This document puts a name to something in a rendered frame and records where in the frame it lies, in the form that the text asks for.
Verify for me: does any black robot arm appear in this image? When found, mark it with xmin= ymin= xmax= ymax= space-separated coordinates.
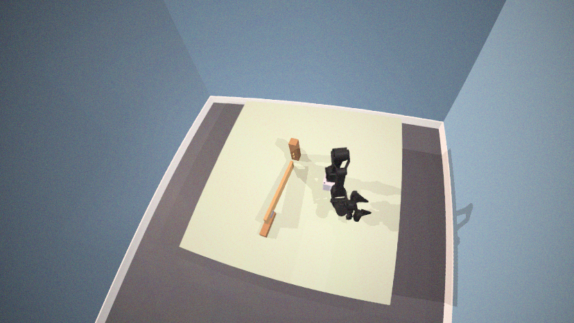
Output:
xmin=325 ymin=147 xmax=354 ymax=220

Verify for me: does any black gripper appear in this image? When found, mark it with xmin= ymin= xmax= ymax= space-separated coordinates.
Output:
xmin=345 ymin=191 xmax=371 ymax=222

